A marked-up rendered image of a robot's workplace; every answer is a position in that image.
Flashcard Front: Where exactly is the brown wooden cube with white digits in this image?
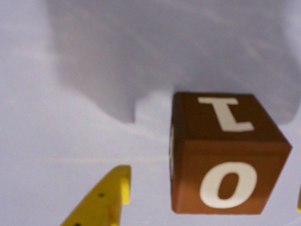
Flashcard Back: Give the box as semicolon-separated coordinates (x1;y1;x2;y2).
169;92;293;215

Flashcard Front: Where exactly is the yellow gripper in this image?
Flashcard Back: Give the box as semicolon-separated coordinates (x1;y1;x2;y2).
60;164;132;226

